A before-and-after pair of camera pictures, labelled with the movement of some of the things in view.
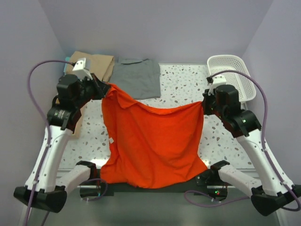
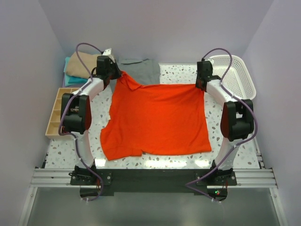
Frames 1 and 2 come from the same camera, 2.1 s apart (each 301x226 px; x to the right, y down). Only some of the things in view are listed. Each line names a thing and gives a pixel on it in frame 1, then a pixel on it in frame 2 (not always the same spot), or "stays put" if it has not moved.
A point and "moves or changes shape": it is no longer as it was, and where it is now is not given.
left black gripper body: (90, 89) to (113, 72)
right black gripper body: (210, 106) to (197, 81)
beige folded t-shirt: (101, 65) stays put
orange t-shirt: (151, 147) moves or changes shape
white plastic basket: (235, 72) stays put
